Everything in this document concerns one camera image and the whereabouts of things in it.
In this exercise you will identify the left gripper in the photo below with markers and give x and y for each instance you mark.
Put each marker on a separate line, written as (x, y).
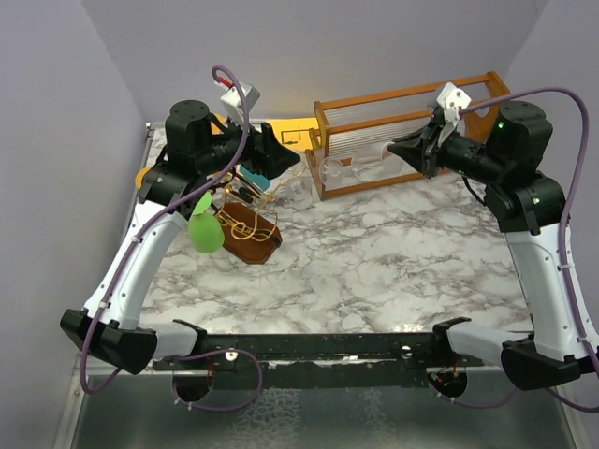
(274, 157)

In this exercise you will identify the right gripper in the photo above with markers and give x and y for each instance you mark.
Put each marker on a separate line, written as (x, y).
(424, 152)

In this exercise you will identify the blue plastic wine glass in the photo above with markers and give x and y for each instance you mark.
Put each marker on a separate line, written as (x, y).
(259, 181)

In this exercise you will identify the clear glass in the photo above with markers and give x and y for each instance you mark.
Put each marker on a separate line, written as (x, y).
(370, 163)
(299, 191)

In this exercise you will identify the gold wire wine glass rack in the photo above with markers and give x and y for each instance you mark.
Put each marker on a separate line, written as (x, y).
(247, 216)

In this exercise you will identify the green plastic wine glass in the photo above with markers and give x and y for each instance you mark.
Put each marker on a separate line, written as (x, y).
(204, 230)

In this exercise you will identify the orange plastic wine glass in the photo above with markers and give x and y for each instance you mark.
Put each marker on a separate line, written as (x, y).
(217, 125)
(140, 176)

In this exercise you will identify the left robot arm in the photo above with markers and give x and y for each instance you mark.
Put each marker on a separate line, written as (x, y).
(198, 147)

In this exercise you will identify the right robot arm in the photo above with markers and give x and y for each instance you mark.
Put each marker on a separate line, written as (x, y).
(528, 207)

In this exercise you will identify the wooden dish rack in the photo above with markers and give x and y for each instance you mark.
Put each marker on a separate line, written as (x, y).
(348, 124)

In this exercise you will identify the yellow card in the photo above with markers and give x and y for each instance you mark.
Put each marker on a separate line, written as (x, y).
(294, 133)

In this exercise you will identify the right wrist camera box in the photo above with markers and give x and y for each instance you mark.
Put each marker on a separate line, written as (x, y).
(452, 100)

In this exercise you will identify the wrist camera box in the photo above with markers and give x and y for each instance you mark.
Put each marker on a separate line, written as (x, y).
(452, 100)
(232, 104)

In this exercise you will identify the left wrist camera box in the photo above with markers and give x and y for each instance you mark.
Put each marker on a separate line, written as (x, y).
(232, 104)

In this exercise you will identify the black base frame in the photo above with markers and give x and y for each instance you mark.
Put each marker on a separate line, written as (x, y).
(330, 360)

